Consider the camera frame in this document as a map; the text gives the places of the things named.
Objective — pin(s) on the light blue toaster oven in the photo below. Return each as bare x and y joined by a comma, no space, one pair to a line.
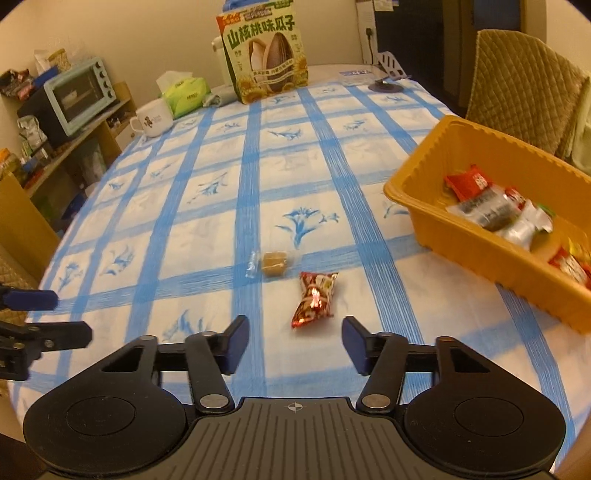
64,104

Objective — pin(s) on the yellow green candy packet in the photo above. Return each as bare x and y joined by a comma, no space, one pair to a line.
579,252

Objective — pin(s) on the red shiny candy packet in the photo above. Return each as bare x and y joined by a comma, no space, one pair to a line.
515,197

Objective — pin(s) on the green tissue pack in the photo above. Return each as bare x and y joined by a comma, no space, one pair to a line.
182,92

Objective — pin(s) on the wooden shelf unit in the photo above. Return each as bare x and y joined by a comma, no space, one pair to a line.
35,216

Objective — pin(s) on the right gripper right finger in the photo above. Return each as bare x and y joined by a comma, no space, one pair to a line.
382,358

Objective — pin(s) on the phone stand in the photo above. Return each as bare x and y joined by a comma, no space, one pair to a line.
395,73

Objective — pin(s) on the black cabinet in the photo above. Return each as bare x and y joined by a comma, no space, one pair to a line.
425,37

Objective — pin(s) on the red date snack packet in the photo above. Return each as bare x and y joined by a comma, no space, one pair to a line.
568,264

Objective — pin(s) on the blue white checkered tablecloth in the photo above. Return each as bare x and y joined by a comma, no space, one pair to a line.
162,248

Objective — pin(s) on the white thermos bottle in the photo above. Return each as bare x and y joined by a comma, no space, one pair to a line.
224,93

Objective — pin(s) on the brown cookie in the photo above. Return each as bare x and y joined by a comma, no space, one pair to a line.
271,264

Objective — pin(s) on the small blue white box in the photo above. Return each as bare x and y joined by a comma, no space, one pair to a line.
358,77

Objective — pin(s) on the green covered sofa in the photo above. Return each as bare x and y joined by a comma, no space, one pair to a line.
580,155

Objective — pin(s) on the red patterned candy packet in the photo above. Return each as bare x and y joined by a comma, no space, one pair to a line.
316,302

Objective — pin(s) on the quilted tan chair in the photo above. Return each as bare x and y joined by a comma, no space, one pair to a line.
523,88

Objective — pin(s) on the clear black seed packet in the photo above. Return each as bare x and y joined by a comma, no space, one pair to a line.
490,210

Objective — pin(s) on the finger of the left gripper aside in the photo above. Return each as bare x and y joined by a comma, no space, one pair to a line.
23,345

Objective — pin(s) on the white mug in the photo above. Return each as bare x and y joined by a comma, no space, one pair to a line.
152,119

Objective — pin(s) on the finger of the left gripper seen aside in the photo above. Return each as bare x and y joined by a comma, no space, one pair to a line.
27,300

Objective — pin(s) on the sunflower seed box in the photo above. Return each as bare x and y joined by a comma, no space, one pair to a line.
263,47

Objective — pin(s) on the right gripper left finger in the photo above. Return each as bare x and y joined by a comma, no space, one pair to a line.
209,357

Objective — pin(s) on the red snack pack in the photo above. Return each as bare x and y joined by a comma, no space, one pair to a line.
468,184

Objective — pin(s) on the silver foil pouch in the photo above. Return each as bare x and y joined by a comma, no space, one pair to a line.
532,220

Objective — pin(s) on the orange plastic basket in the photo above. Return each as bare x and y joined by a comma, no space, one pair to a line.
560,189

